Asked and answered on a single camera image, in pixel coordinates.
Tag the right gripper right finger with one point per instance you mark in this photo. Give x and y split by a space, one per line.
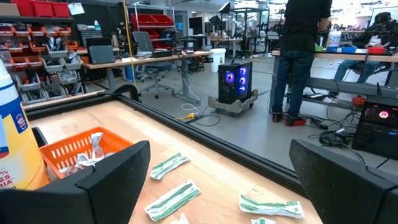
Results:
348 193

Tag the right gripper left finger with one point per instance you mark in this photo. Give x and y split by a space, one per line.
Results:
118 186

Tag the white orange-print packet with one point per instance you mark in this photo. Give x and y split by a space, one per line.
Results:
96 146
81 161

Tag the green striped bandage wrapper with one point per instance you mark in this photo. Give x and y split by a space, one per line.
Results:
262 221
172 200
270 208
169 165

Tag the orange plastic basket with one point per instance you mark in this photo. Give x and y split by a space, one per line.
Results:
71 146

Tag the black computer tower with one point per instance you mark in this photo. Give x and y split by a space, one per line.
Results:
234 82
376 133

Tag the white bandage wrapper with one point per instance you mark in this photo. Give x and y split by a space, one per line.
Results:
181 219

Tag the white disinfecting wipes canister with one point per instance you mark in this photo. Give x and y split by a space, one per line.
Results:
333 40
18 149

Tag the long wooden desk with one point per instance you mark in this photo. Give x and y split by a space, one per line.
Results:
140 60

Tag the grey laptop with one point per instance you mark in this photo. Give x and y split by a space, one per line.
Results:
101 55

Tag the wooden workbench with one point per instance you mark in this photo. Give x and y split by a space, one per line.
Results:
348 57

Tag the grey wheeled dolly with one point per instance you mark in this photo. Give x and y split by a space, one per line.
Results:
233 107

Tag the blue plastic basket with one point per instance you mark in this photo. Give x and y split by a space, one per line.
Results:
348 49

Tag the red plastic basket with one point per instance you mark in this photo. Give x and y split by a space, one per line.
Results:
376 50

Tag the grey office chair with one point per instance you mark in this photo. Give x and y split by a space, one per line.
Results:
143 42

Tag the parts bin rack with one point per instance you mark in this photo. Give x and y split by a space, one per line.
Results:
31 62

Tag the white trash bin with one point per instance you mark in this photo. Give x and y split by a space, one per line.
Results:
218 60

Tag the person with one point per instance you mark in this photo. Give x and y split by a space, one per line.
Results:
298 31
382 34

